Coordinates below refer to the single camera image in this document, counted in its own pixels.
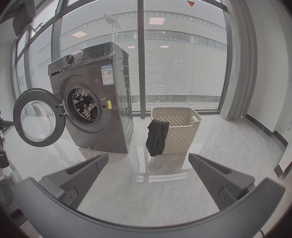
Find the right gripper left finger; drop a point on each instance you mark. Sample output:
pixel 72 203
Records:
pixel 69 182

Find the cream laundry basket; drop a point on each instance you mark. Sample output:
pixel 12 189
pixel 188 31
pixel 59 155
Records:
pixel 183 132

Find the grey washing machine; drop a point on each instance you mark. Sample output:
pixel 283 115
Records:
pixel 111 123

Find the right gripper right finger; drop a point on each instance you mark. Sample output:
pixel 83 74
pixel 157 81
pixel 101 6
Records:
pixel 225 182

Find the washing machine door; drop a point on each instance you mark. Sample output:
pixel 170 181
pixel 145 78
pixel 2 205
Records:
pixel 19 123

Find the black garment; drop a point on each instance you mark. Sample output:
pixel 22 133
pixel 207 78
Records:
pixel 157 137

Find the window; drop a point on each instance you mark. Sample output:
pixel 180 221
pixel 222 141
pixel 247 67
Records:
pixel 185 58

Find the white curtain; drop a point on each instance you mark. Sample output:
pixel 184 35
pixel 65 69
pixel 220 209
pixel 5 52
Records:
pixel 242 58

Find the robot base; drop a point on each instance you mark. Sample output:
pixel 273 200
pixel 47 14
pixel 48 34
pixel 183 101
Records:
pixel 4 194

